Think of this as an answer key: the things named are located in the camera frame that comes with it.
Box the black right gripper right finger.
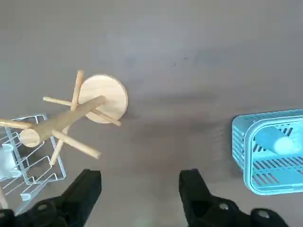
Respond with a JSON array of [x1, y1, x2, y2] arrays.
[[178, 168, 287, 227]]

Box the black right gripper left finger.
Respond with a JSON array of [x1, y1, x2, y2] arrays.
[[0, 168, 103, 227]]

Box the blue cup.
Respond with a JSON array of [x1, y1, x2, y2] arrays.
[[254, 126, 302, 155]]

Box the blue plastic basket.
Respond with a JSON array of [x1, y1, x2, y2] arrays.
[[231, 108, 303, 196]]

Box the wooden cup rack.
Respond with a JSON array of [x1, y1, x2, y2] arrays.
[[0, 70, 129, 166]]

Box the white mug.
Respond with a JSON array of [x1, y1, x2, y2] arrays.
[[0, 143, 20, 181]]

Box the white wire rack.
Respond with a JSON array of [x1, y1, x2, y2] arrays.
[[0, 113, 67, 213]]

